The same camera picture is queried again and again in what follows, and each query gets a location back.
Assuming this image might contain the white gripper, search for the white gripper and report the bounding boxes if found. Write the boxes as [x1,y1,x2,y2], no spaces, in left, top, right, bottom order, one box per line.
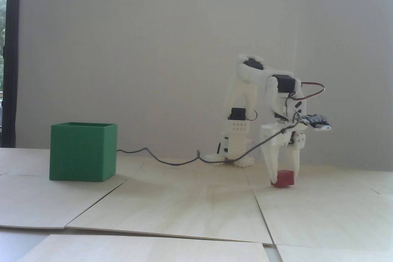
[260,123,307,184]

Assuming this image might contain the red block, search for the red block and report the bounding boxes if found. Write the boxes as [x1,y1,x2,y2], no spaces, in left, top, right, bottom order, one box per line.
[271,170,294,188]

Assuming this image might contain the green box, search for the green box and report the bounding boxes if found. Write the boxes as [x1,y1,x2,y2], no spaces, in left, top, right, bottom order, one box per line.
[49,122,118,182]

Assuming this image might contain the white magnetic board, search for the white magnetic board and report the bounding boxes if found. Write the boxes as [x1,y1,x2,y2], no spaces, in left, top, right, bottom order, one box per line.
[15,0,393,172]

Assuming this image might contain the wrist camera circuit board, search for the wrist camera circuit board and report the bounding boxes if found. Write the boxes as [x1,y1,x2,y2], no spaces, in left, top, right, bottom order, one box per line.
[299,115,334,132]

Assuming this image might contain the red white servo wire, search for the red white servo wire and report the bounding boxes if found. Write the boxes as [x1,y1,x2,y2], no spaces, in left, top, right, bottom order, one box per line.
[286,82,325,115]

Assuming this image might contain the black camera cable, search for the black camera cable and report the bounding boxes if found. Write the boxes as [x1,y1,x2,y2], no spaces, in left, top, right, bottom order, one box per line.
[117,118,303,167]

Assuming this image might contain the black window frame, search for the black window frame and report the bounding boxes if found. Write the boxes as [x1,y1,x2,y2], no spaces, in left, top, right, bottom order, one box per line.
[6,0,21,148]

